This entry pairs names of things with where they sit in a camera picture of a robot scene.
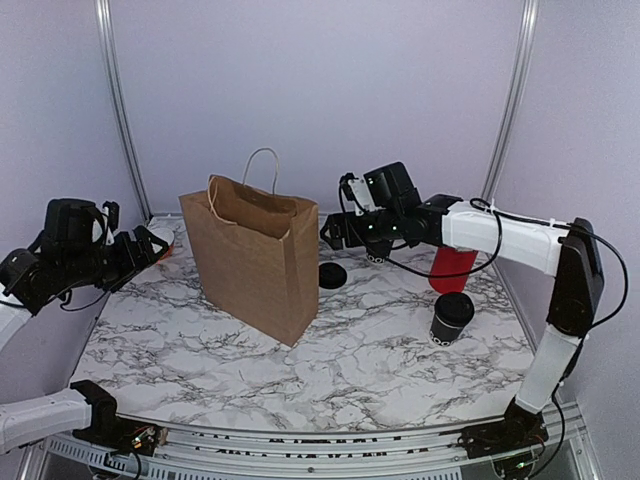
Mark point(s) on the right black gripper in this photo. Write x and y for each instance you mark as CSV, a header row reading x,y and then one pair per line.
x,y
334,222

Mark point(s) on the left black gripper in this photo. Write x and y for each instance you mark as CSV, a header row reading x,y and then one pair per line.
x,y
132,262

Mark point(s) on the stack of black cup lids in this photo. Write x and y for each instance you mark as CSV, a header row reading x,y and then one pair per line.
x,y
332,275

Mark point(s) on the stack of black paper cups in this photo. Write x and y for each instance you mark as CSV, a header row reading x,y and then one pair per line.
x,y
377,256

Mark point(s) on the brown paper bag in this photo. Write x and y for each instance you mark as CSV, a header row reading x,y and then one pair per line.
x,y
257,255

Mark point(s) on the single black paper cup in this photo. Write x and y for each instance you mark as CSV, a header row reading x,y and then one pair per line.
x,y
444,334

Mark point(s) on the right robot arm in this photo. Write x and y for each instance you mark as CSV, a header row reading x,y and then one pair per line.
x,y
388,208

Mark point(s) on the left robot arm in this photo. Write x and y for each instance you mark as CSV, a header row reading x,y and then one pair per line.
x,y
80,245

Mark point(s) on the orange and white bowl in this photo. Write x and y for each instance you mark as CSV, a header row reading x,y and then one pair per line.
x,y
165,235

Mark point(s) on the red cup with sugar packets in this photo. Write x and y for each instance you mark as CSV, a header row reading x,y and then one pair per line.
x,y
450,269

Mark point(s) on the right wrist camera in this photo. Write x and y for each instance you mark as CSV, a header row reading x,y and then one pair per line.
x,y
357,191

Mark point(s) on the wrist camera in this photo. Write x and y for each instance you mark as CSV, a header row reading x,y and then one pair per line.
x,y
357,191
110,221

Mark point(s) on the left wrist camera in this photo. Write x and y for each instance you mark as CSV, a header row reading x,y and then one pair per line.
x,y
110,221

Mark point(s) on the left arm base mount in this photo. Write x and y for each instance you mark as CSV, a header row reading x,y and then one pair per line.
x,y
108,429

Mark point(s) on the front aluminium rail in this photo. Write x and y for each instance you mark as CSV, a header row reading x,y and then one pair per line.
x,y
561,450

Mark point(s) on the right aluminium frame post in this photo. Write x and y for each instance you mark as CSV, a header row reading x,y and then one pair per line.
x,y
515,93

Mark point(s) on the aluminium frame post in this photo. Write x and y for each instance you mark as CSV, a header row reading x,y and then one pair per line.
x,y
515,93
108,45

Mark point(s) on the left aluminium frame post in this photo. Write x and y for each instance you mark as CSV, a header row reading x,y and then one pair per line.
x,y
108,45

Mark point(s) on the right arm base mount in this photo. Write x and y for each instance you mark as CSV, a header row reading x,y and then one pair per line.
x,y
517,429

